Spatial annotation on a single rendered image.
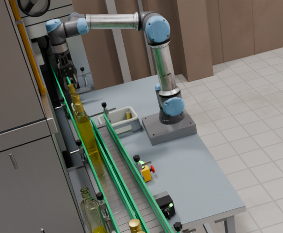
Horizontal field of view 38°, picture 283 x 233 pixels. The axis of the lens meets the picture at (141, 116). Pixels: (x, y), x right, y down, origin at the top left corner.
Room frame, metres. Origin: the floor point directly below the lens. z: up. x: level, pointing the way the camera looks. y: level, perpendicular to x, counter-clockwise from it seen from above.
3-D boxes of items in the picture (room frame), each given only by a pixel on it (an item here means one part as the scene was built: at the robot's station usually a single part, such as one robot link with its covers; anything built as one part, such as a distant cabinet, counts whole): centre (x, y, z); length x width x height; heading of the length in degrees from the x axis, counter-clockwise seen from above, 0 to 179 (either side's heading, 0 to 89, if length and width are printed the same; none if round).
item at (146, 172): (1.65, 0.05, 0.79); 0.07 x 0.07 x 0.07; 13
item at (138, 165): (1.48, 0.04, 0.94); 0.07 x 0.04 x 0.13; 103
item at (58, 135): (2.13, 0.50, 1.15); 0.90 x 0.03 x 0.34; 13
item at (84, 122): (1.80, 0.28, 0.99); 0.06 x 0.06 x 0.21; 12
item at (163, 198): (1.38, -0.01, 0.79); 0.08 x 0.08 x 0.08; 13
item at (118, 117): (2.19, 0.14, 0.80); 0.22 x 0.17 x 0.09; 103
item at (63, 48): (1.95, 0.31, 1.41); 0.08 x 0.08 x 0.05
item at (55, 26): (1.95, 0.31, 1.48); 0.09 x 0.08 x 0.11; 94
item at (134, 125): (2.18, 0.17, 0.79); 0.27 x 0.17 x 0.08; 103
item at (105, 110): (2.05, 0.21, 0.95); 0.17 x 0.03 x 0.12; 103
